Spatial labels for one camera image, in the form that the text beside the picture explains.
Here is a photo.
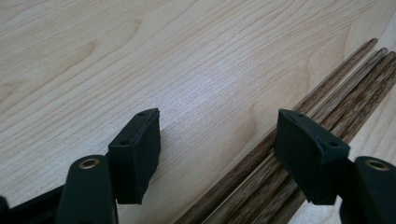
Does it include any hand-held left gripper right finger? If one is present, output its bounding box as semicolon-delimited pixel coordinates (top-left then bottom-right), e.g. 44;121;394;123
274;108;351;206

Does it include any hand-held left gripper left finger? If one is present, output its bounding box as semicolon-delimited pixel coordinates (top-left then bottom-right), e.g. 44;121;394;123
107;107;162;205

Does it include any brown wooden chopstick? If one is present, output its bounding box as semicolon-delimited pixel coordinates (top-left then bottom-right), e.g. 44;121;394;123
270;69;396;224
239;50;396;224
205;46;390;224
174;37;379;224

